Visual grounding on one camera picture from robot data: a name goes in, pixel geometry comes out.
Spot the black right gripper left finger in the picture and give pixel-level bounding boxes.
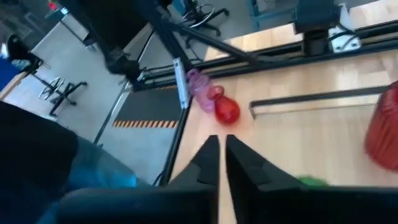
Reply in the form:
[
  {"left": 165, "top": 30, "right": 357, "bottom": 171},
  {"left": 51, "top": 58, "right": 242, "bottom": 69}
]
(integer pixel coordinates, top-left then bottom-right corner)
[{"left": 57, "top": 134, "right": 220, "bottom": 224}]

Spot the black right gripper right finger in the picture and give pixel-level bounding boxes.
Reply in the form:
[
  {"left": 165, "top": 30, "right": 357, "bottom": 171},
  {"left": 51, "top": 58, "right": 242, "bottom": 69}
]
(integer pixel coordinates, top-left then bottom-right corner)
[{"left": 226, "top": 134, "right": 398, "bottom": 224}]

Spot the slim green glass vase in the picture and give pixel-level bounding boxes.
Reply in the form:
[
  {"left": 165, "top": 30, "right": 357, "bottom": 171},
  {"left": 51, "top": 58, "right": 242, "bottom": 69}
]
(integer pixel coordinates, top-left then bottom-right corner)
[{"left": 297, "top": 175, "right": 329, "bottom": 187}]

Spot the red ribbed bottle vase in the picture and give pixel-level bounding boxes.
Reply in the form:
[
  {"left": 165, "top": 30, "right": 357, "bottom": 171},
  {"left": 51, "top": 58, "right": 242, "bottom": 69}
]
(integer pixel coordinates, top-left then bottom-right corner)
[{"left": 363, "top": 80, "right": 398, "bottom": 172}]

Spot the small red bulb vase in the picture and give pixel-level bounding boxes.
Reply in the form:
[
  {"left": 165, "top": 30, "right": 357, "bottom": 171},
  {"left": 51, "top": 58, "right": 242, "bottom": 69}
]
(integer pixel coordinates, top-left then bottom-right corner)
[{"left": 206, "top": 85, "right": 241, "bottom": 125}]

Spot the pink bell-shaped ribbed vase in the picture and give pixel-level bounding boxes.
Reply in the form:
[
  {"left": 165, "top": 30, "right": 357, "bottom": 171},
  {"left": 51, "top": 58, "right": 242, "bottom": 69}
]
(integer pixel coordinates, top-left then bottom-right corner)
[{"left": 185, "top": 68, "right": 216, "bottom": 113}]

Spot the wooden shelf with black legs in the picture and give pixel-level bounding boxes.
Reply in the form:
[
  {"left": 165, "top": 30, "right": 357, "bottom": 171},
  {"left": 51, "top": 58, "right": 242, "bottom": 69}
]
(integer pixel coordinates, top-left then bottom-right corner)
[{"left": 248, "top": 84, "right": 398, "bottom": 187}]

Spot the black mat with hazard stripe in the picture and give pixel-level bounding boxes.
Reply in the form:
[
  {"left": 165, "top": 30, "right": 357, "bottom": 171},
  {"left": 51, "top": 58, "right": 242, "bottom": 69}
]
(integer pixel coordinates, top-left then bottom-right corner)
[{"left": 112, "top": 86, "right": 184, "bottom": 129}]

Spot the person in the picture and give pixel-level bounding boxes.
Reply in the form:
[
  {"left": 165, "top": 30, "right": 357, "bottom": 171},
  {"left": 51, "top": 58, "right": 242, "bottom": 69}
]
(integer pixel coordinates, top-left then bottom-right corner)
[{"left": 0, "top": 101, "right": 147, "bottom": 224}]

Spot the black office chair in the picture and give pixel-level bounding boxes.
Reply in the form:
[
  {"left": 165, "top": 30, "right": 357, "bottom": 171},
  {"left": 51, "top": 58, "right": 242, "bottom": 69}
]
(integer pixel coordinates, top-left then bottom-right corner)
[
  {"left": 182, "top": 0, "right": 231, "bottom": 37},
  {"left": 6, "top": 34, "right": 88, "bottom": 118}
]

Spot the black rig support strut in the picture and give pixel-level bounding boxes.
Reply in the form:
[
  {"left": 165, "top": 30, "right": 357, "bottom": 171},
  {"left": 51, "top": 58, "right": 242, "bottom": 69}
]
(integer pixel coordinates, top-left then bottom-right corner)
[{"left": 58, "top": 0, "right": 259, "bottom": 91}]

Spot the silver frame bracket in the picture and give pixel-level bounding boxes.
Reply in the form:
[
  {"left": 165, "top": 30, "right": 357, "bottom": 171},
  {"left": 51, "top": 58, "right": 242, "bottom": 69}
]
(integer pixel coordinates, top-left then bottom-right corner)
[{"left": 173, "top": 57, "right": 191, "bottom": 110}]

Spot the black table frame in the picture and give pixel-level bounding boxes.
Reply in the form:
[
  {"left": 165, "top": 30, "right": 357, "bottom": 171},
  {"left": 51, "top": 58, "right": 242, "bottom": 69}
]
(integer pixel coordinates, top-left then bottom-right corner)
[{"left": 136, "top": 18, "right": 398, "bottom": 187}]

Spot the white arm base bracket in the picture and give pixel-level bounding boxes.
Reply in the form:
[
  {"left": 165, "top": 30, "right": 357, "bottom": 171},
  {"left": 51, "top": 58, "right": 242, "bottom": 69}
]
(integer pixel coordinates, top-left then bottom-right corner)
[{"left": 328, "top": 2, "right": 363, "bottom": 54}]

